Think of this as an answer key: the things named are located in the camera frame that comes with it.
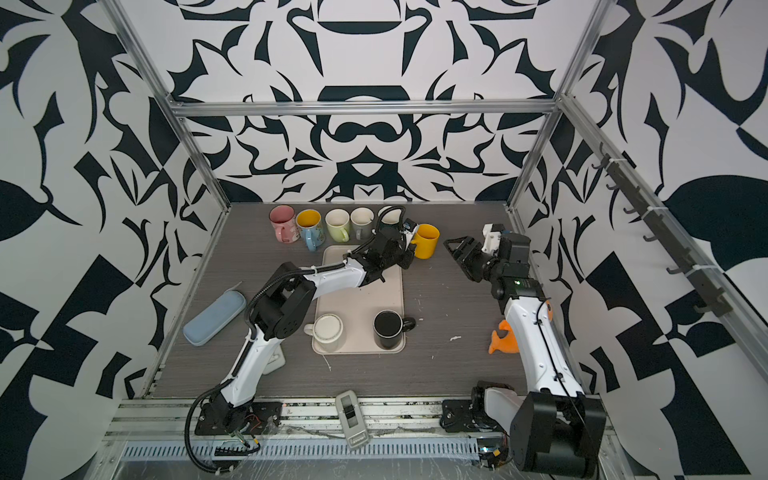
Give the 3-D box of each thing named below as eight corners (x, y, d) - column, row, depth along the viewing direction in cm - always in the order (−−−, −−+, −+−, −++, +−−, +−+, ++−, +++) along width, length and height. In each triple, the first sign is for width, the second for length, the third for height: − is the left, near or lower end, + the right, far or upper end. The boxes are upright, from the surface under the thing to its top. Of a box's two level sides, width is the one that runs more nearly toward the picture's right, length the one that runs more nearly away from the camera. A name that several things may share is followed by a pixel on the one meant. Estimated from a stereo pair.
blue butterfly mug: (298, 255, 106) (291, 235, 98) (304, 228, 114) (298, 208, 105) (322, 255, 106) (317, 235, 98) (327, 228, 114) (322, 208, 105)
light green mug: (326, 248, 108) (322, 232, 101) (330, 225, 114) (326, 208, 107) (348, 248, 108) (346, 232, 101) (351, 225, 114) (348, 208, 107)
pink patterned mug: (280, 253, 107) (271, 233, 98) (276, 227, 114) (267, 206, 105) (303, 247, 108) (296, 226, 99) (297, 222, 116) (290, 201, 107)
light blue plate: (182, 334, 88) (177, 331, 86) (237, 289, 98) (234, 285, 96) (196, 351, 85) (191, 347, 83) (251, 302, 95) (248, 299, 93)
